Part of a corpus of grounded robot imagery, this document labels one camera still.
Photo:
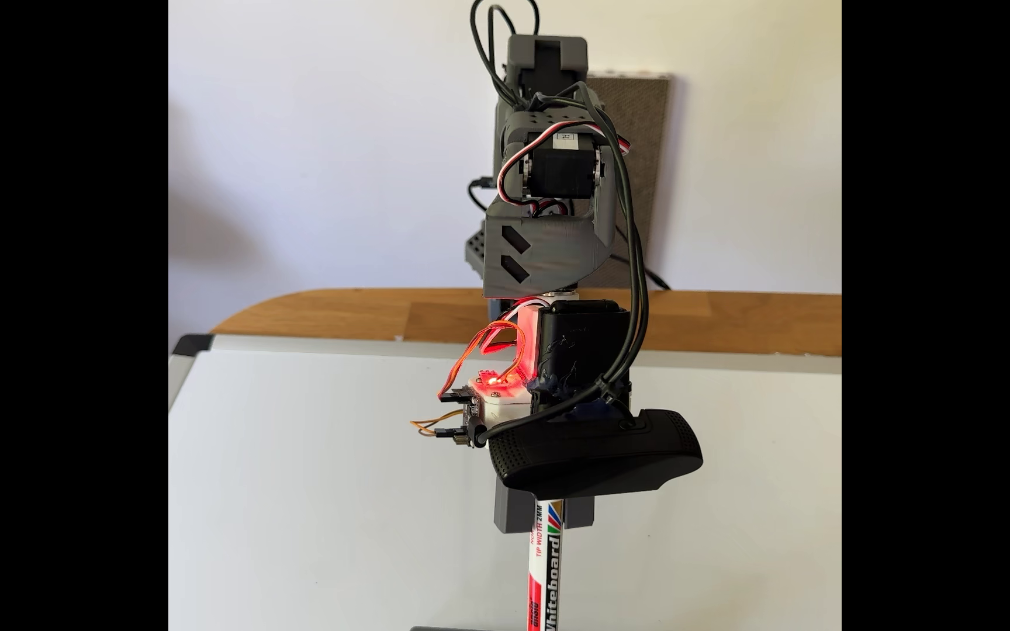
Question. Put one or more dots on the purple microcontroller board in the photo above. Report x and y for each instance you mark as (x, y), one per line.
(468, 416)

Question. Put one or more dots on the white whiteboard marker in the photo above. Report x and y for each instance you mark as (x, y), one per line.
(547, 570)

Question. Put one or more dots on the brown corrugated cardboard panel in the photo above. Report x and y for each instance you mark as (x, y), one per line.
(645, 131)

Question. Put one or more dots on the whiteboard with aluminium frame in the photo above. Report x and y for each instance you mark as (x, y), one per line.
(294, 508)

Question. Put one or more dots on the black webcam with clip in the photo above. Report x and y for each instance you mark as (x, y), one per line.
(597, 451)

